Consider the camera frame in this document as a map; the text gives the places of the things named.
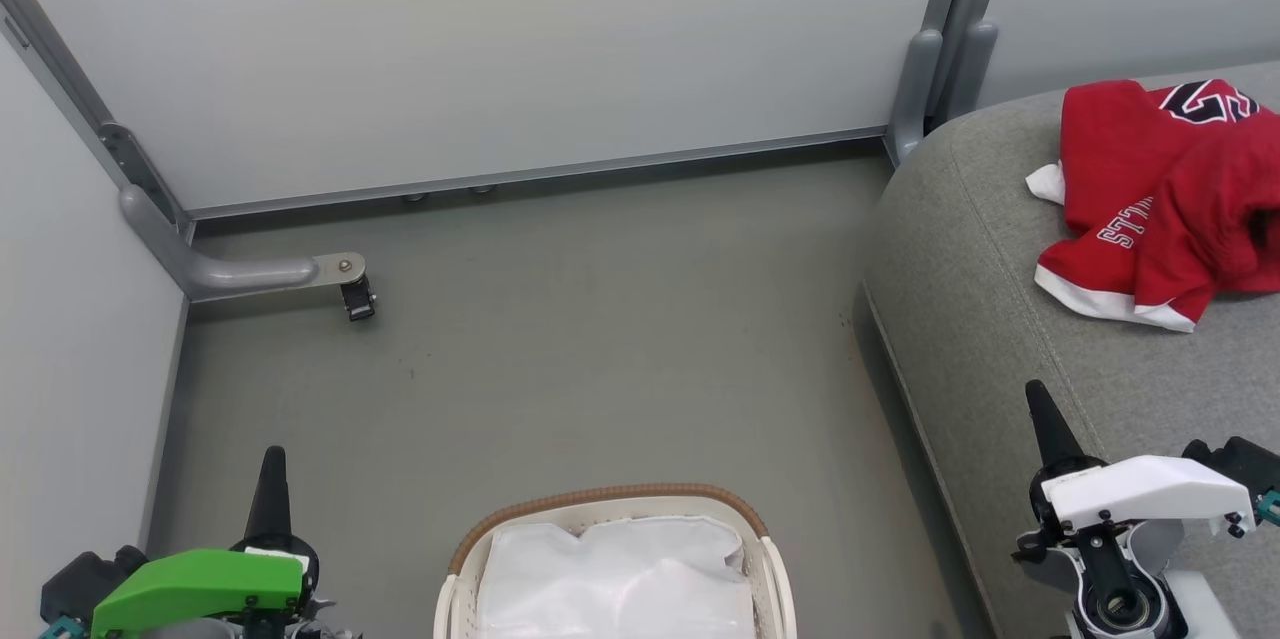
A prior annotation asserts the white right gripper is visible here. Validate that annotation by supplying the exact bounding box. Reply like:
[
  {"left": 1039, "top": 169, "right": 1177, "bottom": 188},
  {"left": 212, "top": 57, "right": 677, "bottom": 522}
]
[{"left": 1012, "top": 380, "right": 1257, "bottom": 639}]

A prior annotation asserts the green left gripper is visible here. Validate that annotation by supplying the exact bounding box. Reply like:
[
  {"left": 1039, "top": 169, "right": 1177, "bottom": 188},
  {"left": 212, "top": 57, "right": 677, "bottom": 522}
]
[{"left": 88, "top": 446, "right": 363, "bottom": 639}]

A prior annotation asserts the red sports jersey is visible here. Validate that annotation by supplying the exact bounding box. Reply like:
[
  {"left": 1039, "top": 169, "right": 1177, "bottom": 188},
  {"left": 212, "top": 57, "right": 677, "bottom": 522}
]
[{"left": 1026, "top": 79, "right": 1280, "bottom": 333}]

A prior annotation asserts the grey fabric sofa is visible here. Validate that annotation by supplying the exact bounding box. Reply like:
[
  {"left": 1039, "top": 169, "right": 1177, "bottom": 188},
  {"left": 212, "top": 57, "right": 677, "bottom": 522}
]
[{"left": 862, "top": 59, "right": 1280, "bottom": 639}]

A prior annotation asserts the grey partition support foot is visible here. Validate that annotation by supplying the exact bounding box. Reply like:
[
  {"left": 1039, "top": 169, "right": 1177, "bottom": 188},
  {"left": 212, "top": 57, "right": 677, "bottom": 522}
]
[{"left": 119, "top": 184, "right": 367, "bottom": 303}]

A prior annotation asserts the white laundry basket brown rim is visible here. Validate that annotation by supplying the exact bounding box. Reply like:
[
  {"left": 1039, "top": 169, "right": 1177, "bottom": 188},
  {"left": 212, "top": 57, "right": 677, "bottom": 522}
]
[{"left": 433, "top": 484, "right": 799, "bottom": 639}]

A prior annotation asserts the white cloth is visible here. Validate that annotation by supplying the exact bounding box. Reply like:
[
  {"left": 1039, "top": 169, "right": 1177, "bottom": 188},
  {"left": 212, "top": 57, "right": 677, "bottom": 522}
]
[{"left": 476, "top": 516, "right": 757, "bottom": 639}]

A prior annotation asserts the grey metal hinge bracket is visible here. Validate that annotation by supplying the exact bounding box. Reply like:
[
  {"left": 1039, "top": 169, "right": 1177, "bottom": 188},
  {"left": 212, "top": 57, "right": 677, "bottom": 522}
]
[{"left": 98, "top": 122, "right": 183, "bottom": 225}]

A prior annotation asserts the grey partition post pair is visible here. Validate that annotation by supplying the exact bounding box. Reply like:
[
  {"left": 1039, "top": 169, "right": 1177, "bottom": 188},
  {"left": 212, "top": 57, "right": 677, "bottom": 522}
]
[{"left": 885, "top": 0, "right": 1021, "bottom": 166}]

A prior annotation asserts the grey aluminium partition rail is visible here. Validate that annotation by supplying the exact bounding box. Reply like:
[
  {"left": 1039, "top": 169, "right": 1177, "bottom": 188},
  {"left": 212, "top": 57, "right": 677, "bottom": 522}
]
[{"left": 188, "top": 125, "right": 889, "bottom": 220}]

